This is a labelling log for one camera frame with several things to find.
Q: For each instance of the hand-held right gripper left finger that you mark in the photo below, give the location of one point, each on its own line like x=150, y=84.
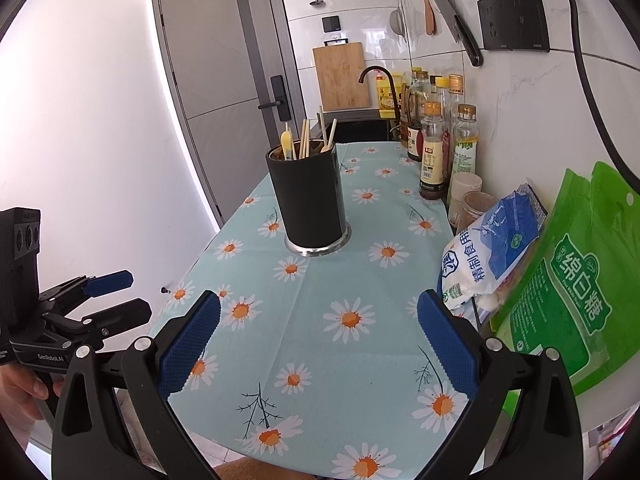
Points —
x=192, y=345

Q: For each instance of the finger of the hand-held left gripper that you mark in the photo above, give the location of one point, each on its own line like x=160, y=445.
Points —
x=110, y=282
x=127, y=312

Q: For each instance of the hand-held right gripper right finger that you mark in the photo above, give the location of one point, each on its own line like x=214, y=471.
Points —
x=450, y=347

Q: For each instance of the black utensil holder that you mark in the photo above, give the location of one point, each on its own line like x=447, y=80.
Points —
x=310, y=200

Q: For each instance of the pile of wooden chopsticks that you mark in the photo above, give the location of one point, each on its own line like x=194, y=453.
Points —
x=303, y=137

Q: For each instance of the person's left hand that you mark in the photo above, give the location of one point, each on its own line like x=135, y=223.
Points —
x=22, y=392

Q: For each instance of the white plastic packet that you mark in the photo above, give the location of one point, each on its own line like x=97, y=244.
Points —
x=487, y=302

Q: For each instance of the blue white salt bag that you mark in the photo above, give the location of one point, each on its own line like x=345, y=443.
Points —
x=480, y=255

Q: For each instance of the daisy print tablecloth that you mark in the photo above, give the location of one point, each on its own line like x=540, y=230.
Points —
x=325, y=280

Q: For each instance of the green sugar bag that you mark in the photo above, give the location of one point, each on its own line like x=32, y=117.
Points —
x=575, y=280

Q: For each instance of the clear plastic jar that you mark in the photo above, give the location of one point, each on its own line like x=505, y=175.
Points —
x=475, y=205

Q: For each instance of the white lid jar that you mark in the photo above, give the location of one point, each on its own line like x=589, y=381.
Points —
x=462, y=185

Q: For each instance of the colourful printed card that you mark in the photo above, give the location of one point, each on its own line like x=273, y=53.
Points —
x=607, y=440

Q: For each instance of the dark sauce bottle orange cap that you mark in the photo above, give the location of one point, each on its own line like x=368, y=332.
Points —
x=432, y=160

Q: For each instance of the clear oil bottle gold cap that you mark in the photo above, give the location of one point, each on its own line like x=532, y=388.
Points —
x=465, y=150

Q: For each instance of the dark vinegar glass bottle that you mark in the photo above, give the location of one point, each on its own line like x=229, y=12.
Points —
x=414, y=140

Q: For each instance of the black kitchen sink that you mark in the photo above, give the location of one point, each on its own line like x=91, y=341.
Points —
x=360, y=130

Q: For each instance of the grey door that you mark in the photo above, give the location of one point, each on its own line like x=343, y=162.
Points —
x=215, y=60

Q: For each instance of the tall bottle gold cap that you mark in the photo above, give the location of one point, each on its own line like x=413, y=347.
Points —
x=454, y=87

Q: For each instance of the clear bottle yellow cap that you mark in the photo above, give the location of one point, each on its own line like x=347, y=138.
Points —
x=439, y=85

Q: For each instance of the yellow plastic bottle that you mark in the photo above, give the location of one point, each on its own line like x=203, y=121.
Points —
x=385, y=92

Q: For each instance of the black faucet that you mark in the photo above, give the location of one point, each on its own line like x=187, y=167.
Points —
x=372, y=67

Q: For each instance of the wooden cutting board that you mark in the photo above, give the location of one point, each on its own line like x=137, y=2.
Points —
x=342, y=77

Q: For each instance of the black wall socket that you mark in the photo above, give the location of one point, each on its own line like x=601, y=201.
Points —
x=492, y=22
x=525, y=15

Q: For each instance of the small black wall switch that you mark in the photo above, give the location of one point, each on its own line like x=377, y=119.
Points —
x=331, y=24

